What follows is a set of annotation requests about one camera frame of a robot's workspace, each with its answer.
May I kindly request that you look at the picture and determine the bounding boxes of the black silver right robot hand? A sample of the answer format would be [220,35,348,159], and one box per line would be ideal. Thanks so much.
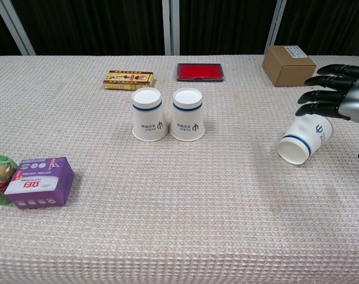
[296,64,359,162]

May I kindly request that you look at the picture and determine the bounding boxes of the white paper cup blue stripe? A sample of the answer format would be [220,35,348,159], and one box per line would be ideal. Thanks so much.
[131,88,169,142]
[278,115,334,166]
[169,88,205,142]

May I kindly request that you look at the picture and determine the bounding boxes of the brown cardboard box white label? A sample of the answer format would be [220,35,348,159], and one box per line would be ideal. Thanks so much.
[261,44,318,88]

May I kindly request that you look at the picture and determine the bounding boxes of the red ink pad black case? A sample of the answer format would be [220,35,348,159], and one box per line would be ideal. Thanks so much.
[176,63,226,82]

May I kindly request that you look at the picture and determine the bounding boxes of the beige woven tablecloth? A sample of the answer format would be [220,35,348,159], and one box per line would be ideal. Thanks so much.
[0,54,359,284]

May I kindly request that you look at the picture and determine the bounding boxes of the yellow printed flat box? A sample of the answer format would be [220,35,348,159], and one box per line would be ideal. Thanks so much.
[103,70,155,91]

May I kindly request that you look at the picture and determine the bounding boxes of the purple tissue pack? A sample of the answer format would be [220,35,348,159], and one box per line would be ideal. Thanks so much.
[4,156,75,210]

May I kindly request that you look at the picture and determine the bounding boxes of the grey aluminium frame post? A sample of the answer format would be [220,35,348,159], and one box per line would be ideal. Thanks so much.
[0,0,37,56]
[162,0,180,56]
[264,0,288,56]

